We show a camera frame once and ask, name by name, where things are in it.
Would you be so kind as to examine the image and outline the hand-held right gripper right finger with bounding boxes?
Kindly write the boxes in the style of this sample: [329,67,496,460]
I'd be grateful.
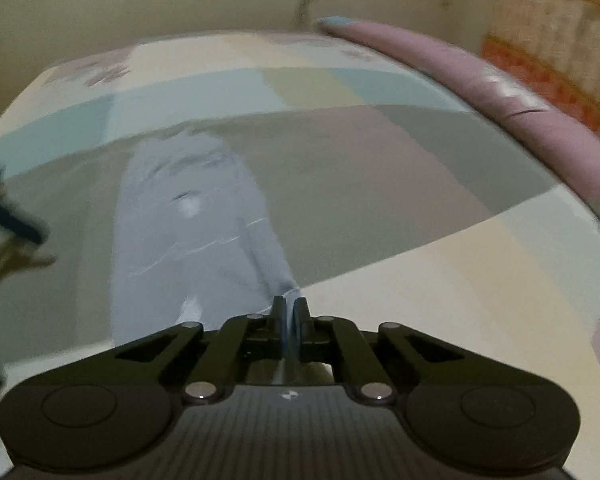
[292,297,551,406]

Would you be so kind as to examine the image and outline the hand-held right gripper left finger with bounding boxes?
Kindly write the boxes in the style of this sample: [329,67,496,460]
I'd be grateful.
[30,296,286,406]

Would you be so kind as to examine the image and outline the grey striped pants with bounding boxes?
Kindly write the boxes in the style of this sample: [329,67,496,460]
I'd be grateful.
[111,129,331,386]

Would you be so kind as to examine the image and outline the purple floral quilt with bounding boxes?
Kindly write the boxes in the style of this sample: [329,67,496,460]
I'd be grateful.
[315,16,600,246]

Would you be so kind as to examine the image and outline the patterned curtain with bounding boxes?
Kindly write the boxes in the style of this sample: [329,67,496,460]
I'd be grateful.
[480,0,600,146]

